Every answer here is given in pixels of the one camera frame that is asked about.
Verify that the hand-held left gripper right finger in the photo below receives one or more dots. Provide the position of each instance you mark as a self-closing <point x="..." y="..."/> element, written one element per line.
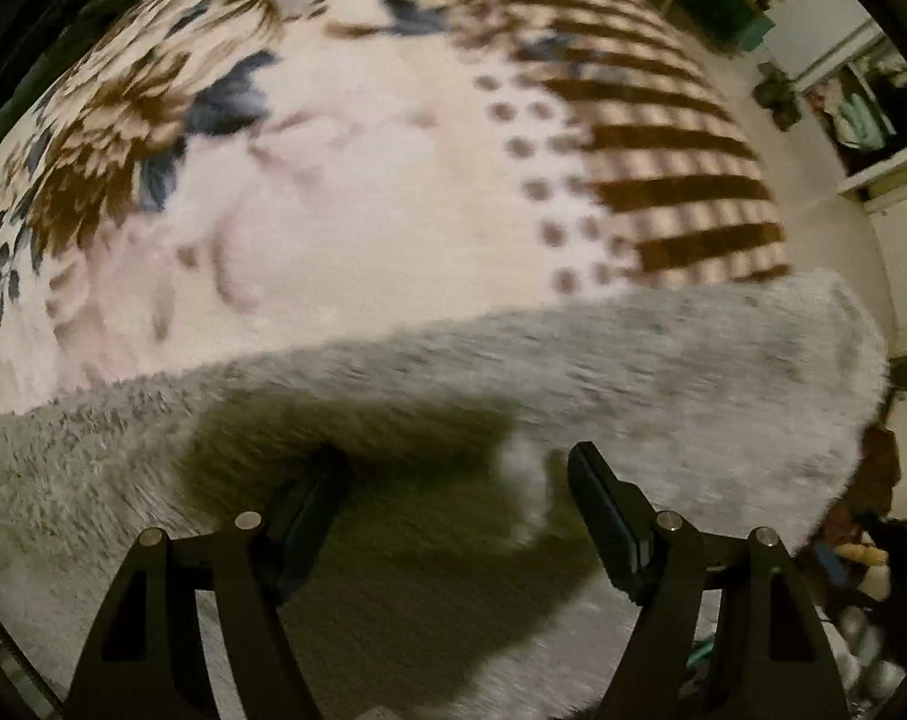
<point x="611" y="521"/>

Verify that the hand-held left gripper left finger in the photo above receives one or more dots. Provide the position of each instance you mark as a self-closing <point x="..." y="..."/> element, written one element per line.
<point x="308" y="521"/>

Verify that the grey fluffy blanket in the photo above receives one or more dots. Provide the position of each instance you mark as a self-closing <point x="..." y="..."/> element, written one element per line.
<point x="648" y="390"/>

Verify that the pile of assorted clutter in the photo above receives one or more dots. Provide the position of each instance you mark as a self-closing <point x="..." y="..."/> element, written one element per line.
<point x="862" y="540"/>

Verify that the floral printed blanket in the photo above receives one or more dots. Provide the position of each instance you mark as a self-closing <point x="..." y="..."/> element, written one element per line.
<point x="393" y="187"/>

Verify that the dark olive bag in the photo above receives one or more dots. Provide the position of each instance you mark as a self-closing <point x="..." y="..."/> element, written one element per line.
<point x="776" y="94"/>

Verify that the open white wardrobe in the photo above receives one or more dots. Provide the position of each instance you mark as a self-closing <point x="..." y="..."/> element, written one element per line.
<point x="866" y="116"/>

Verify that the green storage box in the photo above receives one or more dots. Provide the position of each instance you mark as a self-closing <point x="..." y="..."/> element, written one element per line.
<point x="749" y="28"/>

